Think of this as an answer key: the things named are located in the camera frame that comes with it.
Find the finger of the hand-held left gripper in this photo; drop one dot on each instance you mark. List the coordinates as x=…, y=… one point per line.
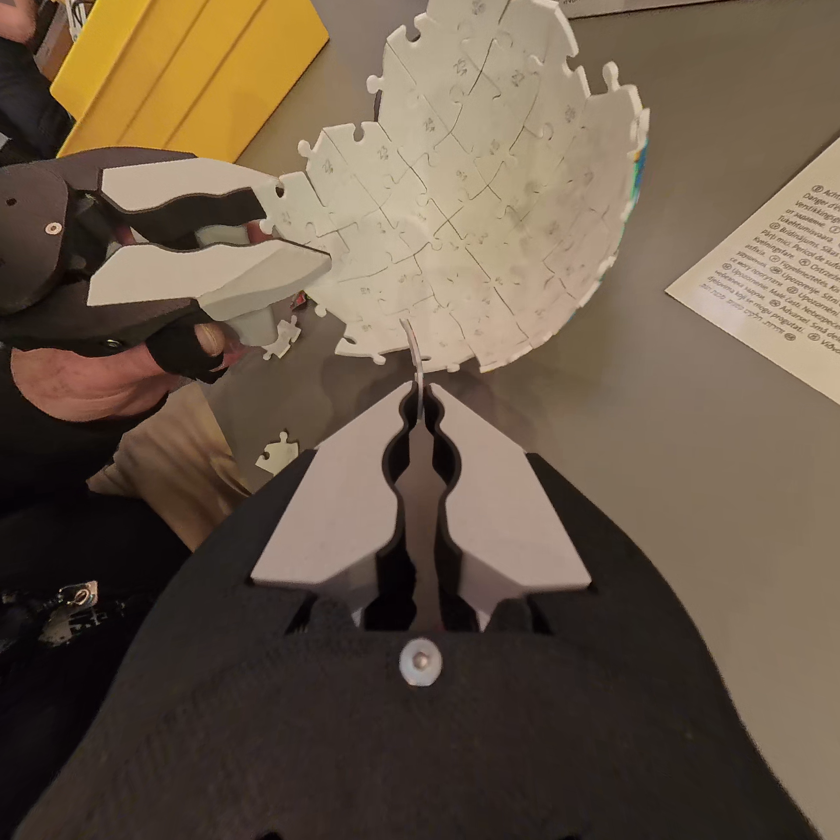
x=190, y=180
x=197, y=275

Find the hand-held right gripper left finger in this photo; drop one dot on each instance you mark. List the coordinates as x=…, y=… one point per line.
x=321, y=525

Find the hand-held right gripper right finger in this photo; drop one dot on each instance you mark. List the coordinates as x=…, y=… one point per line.
x=512, y=525

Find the white puzzle piece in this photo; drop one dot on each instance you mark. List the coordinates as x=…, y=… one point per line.
x=282, y=338
x=275, y=453
x=415, y=354

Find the partly built puzzle ball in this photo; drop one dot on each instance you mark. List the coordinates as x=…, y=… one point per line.
x=472, y=197

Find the person's left forearm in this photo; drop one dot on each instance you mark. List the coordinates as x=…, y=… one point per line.
x=52, y=453

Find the person's left hand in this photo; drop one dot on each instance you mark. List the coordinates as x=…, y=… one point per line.
x=85, y=380

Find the yellow plastic bin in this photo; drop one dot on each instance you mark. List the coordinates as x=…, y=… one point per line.
x=184, y=65

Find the person's dark jacket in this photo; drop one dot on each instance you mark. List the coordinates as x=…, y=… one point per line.
x=65, y=689

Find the white instruction leaflet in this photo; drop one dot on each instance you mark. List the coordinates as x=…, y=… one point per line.
x=774, y=282

